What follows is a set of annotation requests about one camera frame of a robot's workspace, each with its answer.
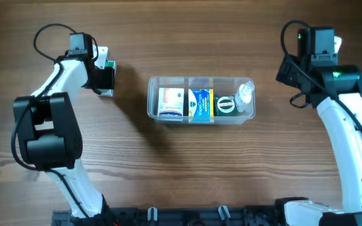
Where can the clear plastic bottle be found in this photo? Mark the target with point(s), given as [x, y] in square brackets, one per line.
[244, 95]

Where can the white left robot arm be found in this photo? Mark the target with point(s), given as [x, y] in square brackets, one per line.
[47, 132]

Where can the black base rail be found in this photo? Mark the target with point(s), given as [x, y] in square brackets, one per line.
[248, 215]

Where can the clear plastic container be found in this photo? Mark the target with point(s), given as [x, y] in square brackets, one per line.
[222, 86]

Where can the green Zam-Buk ointment box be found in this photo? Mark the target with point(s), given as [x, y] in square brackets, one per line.
[225, 106]

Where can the white Panadol box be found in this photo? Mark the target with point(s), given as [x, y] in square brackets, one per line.
[107, 81]

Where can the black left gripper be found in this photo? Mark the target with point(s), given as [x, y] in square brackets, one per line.
[104, 79]

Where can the blue VapoDrops box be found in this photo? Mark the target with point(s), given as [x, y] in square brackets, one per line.
[201, 106]

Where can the white Hansaplast box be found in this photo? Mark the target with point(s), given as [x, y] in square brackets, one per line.
[171, 103]

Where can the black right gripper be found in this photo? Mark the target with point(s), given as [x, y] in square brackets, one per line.
[285, 74]

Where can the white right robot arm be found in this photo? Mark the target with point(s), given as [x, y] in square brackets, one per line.
[335, 91]

